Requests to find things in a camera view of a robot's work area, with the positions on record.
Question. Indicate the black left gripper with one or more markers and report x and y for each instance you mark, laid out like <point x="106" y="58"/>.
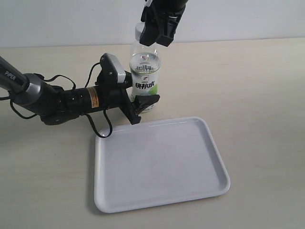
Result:
<point x="115" y="96"/>

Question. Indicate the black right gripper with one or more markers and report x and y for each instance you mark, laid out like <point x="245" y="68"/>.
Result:
<point x="161" y="29"/>

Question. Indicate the clear plastic drink bottle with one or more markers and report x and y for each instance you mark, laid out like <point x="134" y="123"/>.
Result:
<point x="144" y="63"/>

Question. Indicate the white bottle cap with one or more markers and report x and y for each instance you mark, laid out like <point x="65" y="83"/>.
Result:
<point x="138" y="30"/>

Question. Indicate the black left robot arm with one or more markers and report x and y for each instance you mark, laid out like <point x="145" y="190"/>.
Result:
<point x="55" y="106"/>

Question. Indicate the white plastic tray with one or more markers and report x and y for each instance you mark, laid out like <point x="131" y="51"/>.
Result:
<point x="157" y="163"/>

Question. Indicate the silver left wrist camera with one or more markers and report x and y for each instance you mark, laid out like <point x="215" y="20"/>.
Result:
<point x="112" y="71"/>

